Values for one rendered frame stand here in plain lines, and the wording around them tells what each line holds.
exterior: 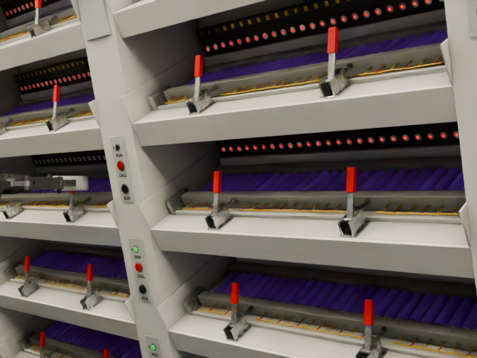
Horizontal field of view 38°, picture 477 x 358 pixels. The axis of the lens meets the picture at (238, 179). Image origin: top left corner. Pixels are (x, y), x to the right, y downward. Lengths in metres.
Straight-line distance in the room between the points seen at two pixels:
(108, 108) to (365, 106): 0.54
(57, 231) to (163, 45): 0.48
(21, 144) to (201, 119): 0.58
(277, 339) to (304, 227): 0.21
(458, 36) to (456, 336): 0.40
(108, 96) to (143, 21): 0.17
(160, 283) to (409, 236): 0.53
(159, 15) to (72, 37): 0.25
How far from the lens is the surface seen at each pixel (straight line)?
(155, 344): 1.33
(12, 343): 1.93
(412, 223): 0.94
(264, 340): 1.15
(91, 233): 1.41
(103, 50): 1.26
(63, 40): 1.37
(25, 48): 1.49
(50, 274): 1.72
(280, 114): 0.98
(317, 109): 0.93
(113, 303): 1.48
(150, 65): 1.26
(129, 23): 1.21
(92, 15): 1.27
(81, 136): 1.36
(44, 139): 1.48
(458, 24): 0.82
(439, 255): 0.88
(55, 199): 1.61
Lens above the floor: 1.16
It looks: 8 degrees down
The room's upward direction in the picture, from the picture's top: 9 degrees counter-clockwise
